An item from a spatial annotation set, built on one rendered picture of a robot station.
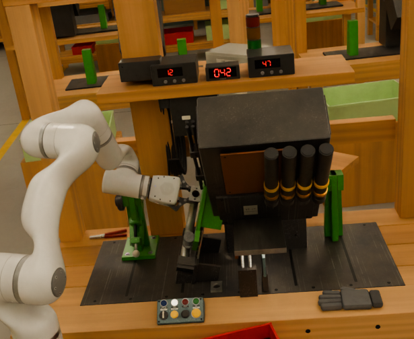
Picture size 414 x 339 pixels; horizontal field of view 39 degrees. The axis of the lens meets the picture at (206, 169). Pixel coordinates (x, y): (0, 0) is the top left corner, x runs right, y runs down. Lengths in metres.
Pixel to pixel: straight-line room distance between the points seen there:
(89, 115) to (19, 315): 0.59
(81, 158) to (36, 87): 0.75
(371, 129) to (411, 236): 0.44
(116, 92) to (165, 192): 0.39
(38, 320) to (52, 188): 0.33
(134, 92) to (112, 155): 0.30
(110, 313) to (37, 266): 0.62
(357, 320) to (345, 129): 0.79
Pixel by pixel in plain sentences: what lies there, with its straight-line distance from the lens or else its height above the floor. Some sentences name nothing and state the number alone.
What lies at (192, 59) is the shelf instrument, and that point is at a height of 1.61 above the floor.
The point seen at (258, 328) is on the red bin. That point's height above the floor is 0.91.
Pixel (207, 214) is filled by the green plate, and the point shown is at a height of 1.16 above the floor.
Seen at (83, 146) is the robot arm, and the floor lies 1.56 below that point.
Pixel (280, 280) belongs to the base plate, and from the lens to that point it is 2.07.
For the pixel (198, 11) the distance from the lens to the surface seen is 8.81.
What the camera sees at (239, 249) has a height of 1.13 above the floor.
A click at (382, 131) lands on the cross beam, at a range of 2.40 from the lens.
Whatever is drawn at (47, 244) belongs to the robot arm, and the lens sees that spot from 1.49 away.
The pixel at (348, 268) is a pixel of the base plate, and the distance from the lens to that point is 2.13.
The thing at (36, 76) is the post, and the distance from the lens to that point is 2.27.
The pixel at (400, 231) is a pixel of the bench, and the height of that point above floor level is 0.88.
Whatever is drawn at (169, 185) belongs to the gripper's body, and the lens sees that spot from 2.02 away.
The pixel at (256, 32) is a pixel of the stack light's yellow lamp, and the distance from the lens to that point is 2.14.
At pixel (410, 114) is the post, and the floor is 1.32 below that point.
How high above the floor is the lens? 2.10
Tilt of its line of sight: 24 degrees down
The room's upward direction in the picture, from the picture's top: 6 degrees counter-clockwise
